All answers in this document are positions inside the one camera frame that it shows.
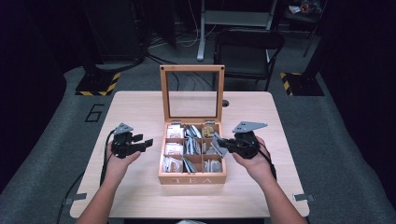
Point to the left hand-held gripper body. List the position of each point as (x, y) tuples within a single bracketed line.
[(122, 144)]

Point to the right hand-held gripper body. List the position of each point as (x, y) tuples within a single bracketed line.
[(246, 144)]

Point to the grey tea bag packet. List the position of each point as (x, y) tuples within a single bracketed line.
[(218, 146)]

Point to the wooden tea box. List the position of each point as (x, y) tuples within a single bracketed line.
[(193, 179)]

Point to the person's left hand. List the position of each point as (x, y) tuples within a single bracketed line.
[(116, 169)]

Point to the person's right hand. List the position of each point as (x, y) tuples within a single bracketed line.
[(257, 168)]

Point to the stack of grey tea bags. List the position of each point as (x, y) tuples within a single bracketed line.
[(189, 165), (210, 151), (213, 166), (192, 146), (192, 131)]

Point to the yellow tea bag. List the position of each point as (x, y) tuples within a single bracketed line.
[(207, 132)]

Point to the stack of white tea bags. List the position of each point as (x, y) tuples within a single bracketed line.
[(172, 165), (175, 132), (173, 149)]

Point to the striped black stand base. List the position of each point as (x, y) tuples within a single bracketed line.
[(303, 85), (99, 84)]

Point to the grey tape strip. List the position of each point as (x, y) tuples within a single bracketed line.
[(303, 197), (76, 198)]

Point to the black folding chair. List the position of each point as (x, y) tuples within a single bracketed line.
[(249, 49)]

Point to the black cabinet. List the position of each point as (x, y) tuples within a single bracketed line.
[(115, 28)]

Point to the dark side table with clutter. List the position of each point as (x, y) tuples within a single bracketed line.
[(303, 12)]

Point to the white metal desk frame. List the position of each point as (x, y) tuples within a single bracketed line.
[(230, 18)]

